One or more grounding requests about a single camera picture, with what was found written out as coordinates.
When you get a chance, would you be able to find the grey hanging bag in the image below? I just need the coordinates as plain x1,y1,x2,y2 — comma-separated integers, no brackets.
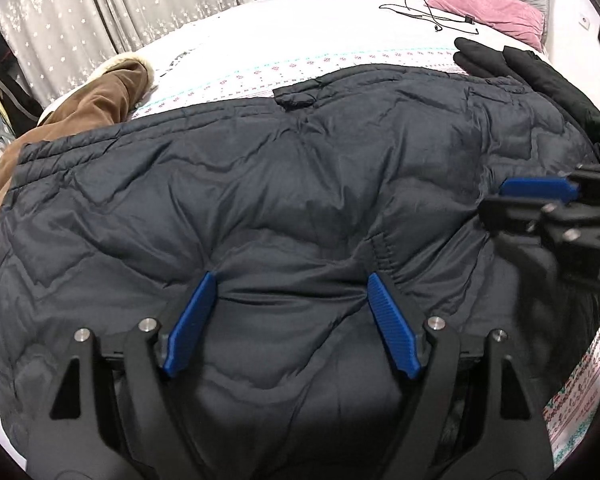
0,110,20,143

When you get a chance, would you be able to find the black fleece coat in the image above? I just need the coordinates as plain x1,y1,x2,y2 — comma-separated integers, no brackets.
452,36,600,163

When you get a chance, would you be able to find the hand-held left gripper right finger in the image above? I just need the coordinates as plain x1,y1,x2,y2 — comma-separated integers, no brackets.
367,272,553,480

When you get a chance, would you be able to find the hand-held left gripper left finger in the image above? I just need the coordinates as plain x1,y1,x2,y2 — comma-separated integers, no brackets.
27,271,217,480

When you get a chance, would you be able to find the bed with grey sheet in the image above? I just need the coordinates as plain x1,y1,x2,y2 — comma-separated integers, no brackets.
95,0,553,81

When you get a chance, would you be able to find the brown coat with fur trim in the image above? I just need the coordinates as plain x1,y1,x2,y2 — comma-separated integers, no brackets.
0,52,156,261

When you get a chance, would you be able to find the black quilted puffer jacket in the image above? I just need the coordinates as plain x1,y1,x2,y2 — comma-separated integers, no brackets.
0,66,600,480

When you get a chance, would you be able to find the grey star-print curtain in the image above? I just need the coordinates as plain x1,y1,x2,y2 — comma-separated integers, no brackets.
0,0,258,106

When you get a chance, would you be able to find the white fringed cloth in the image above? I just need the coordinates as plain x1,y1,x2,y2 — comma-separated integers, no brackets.
152,47,201,81

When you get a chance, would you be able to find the black charging cable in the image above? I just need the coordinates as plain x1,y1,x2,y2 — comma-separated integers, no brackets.
379,0,481,36

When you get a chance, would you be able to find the patterned knit-print blanket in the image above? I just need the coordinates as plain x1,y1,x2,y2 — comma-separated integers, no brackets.
130,45,600,466

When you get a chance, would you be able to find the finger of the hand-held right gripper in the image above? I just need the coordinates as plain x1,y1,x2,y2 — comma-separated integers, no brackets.
480,195,583,251
500,162,600,206

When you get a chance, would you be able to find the pink velvet pillow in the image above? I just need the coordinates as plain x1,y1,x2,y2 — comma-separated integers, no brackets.
426,0,546,53

